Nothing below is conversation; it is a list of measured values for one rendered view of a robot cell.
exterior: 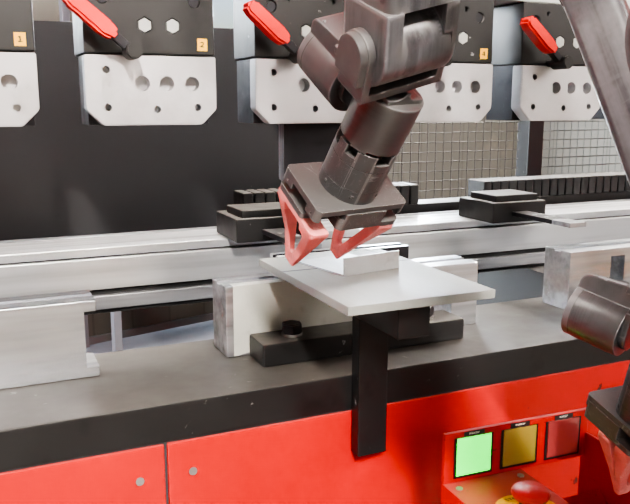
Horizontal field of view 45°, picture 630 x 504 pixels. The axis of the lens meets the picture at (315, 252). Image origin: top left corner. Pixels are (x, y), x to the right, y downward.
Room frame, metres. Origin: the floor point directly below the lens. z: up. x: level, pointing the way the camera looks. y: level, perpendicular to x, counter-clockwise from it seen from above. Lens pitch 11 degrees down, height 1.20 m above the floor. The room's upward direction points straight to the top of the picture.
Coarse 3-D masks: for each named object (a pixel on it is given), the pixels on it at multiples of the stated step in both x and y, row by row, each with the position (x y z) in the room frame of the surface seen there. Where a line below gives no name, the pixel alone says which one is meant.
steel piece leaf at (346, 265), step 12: (384, 252) 0.91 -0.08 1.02; (396, 252) 0.92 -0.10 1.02; (312, 264) 0.93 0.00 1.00; (324, 264) 0.93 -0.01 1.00; (336, 264) 0.93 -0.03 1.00; (348, 264) 0.88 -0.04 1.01; (360, 264) 0.89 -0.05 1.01; (372, 264) 0.90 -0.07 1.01; (384, 264) 0.91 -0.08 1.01; (396, 264) 0.92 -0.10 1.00
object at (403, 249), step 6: (360, 246) 1.06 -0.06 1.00; (366, 246) 1.07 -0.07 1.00; (372, 246) 1.07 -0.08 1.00; (378, 246) 1.08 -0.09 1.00; (384, 246) 1.08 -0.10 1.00; (390, 246) 1.06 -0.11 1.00; (396, 246) 1.06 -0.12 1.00; (402, 246) 1.07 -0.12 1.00; (408, 246) 1.07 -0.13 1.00; (282, 252) 1.02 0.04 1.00; (312, 252) 1.03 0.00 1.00; (402, 252) 1.07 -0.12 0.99; (408, 252) 1.07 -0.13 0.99; (276, 276) 1.00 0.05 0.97
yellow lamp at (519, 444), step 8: (504, 432) 0.81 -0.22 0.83; (512, 432) 0.82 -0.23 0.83; (520, 432) 0.82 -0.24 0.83; (528, 432) 0.83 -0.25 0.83; (504, 440) 0.81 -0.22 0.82; (512, 440) 0.82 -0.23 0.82; (520, 440) 0.82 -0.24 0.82; (528, 440) 0.83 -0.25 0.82; (504, 448) 0.81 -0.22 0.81; (512, 448) 0.82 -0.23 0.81; (520, 448) 0.82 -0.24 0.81; (528, 448) 0.83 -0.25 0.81; (504, 456) 0.81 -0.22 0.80; (512, 456) 0.82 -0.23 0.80; (520, 456) 0.82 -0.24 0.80; (528, 456) 0.83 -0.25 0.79; (504, 464) 0.82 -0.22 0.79; (512, 464) 0.82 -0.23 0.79
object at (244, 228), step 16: (240, 208) 1.21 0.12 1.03; (256, 208) 1.21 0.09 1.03; (272, 208) 1.21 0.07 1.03; (224, 224) 1.23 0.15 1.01; (240, 224) 1.17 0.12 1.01; (256, 224) 1.18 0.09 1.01; (272, 224) 1.19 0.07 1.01; (240, 240) 1.17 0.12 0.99; (256, 240) 1.18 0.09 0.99; (272, 240) 1.19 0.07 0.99
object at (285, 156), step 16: (288, 128) 1.00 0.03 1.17; (304, 128) 1.01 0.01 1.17; (320, 128) 1.02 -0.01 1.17; (336, 128) 1.03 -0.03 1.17; (288, 144) 1.00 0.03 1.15; (304, 144) 1.01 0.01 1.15; (320, 144) 1.02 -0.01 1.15; (288, 160) 1.00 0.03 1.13; (304, 160) 1.01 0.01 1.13; (320, 160) 1.02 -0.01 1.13
